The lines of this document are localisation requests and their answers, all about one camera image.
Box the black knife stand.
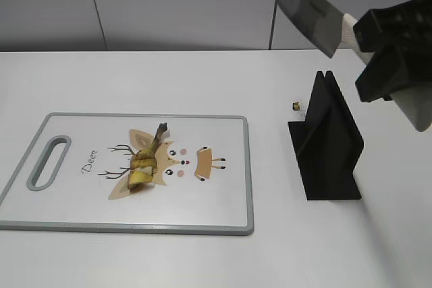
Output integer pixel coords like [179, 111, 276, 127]
[288, 71, 364, 200]

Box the white deer cutting board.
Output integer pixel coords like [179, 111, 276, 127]
[1, 113, 254, 235]

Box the yellow banana stem piece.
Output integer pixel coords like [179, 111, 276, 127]
[129, 123, 167, 175]

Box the white-handled kitchen knife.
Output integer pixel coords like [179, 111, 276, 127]
[276, 0, 431, 132]

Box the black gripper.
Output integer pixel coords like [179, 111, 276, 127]
[353, 0, 431, 102]

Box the small brass nut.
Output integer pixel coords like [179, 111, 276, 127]
[292, 102, 300, 111]

